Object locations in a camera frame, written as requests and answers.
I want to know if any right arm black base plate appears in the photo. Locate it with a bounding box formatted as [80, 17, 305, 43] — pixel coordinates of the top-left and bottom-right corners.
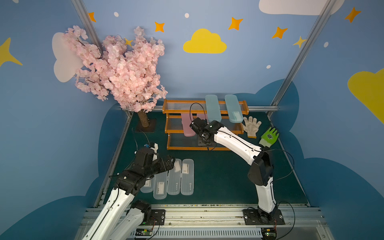
[243, 208, 285, 226]

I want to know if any right small circuit board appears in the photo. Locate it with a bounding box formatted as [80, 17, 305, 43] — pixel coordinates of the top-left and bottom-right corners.
[261, 228, 277, 240]

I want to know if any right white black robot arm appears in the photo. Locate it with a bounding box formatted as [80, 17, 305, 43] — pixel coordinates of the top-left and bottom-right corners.
[190, 118, 278, 219]

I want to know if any left small circuit board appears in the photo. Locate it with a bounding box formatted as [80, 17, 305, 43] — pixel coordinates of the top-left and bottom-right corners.
[135, 229, 153, 237]

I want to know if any pink cherry blossom tree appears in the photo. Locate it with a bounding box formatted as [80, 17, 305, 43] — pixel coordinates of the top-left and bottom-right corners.
[63, 26, 168, 128]

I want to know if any blue pencil case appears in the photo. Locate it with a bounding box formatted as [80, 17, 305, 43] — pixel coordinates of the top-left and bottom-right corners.
[205, 95, 222, 122]
[225, 95, 244, 124]

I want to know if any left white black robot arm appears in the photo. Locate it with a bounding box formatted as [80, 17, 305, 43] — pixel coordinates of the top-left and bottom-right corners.
[83, 143, 176, 240]

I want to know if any white knit glove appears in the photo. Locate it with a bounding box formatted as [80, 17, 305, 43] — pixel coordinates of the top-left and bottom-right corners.
[242, 116, 262, 139]

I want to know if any pink pencil case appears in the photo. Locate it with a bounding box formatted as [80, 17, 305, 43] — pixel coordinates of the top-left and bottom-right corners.
[196, 113, 208, 122]
[181, 113, 196, 137]

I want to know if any green white work glove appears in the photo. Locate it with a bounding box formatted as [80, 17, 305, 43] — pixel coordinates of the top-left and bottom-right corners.
[259, 127, 280, 148]

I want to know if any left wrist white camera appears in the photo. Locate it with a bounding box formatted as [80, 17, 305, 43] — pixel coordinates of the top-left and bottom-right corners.
[150, 142, 159, 161]

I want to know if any clear pencil case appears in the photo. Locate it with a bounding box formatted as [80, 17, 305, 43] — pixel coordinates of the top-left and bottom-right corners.
[153, 172, 168, 200]
[181, 159, 195, 196]
[141, 178, 154, 193]
[167, 159, 182, 196]

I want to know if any small circuit board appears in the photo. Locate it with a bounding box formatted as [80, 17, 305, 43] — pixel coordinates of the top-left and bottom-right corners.
[261, 228, 277, 240]
[135, 229, 153, 237]

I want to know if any orange three-tier shelf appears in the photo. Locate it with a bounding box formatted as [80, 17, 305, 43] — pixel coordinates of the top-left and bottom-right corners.
[163, 100, 249, 151]

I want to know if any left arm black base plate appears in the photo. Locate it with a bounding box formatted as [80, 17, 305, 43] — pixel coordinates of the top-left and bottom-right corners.
[141, 209, 166, 226]

